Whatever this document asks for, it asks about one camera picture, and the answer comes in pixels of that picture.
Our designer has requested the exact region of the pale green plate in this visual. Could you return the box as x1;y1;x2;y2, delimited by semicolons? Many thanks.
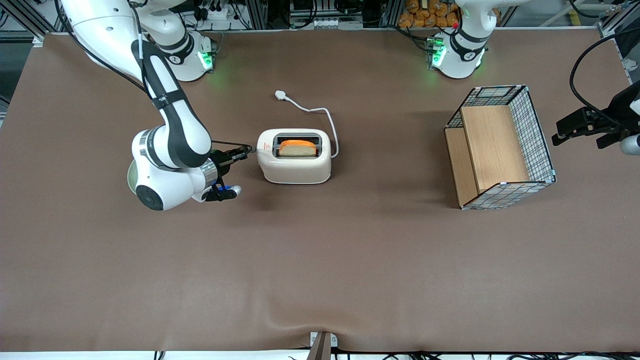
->
127;159;140;195

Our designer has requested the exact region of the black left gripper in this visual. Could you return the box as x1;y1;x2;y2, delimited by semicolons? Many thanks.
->
552;80;640;150

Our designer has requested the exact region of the white toaster power cable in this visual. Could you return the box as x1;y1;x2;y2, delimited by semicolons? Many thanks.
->
274;90;340;159

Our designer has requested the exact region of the wooden shelf board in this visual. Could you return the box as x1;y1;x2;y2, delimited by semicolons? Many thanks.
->
445;105;531;207

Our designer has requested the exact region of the white power strip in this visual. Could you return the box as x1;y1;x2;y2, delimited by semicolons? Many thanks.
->
197;4;242;21

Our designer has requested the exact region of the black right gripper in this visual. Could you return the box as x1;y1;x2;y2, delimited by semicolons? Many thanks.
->
207;146;251;176

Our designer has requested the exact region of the aluminium frame rail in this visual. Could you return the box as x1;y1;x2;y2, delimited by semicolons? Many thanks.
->
597;0;640;40
0;0;63;46

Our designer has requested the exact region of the white toaster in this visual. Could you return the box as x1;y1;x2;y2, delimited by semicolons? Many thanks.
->
256;128;332;185

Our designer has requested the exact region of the black equipment rack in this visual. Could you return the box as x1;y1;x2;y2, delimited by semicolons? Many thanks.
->
267;0;363;30

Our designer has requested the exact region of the bread slice with orange crust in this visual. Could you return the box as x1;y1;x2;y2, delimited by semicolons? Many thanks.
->
278;139;318;158

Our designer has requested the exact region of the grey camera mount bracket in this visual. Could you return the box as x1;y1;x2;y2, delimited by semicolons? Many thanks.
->
306;331;339;360

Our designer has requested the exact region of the pile of orange bread rolls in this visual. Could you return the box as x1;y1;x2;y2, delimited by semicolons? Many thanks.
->
398;0;461;29

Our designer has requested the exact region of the wire basket with checked liner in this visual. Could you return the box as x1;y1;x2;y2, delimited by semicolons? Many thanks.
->
444;84;557;211

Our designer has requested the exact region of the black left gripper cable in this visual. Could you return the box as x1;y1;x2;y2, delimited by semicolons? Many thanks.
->
569;26;640;126

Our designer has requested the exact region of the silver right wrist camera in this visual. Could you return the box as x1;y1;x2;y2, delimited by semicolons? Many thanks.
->
202;183;244;203

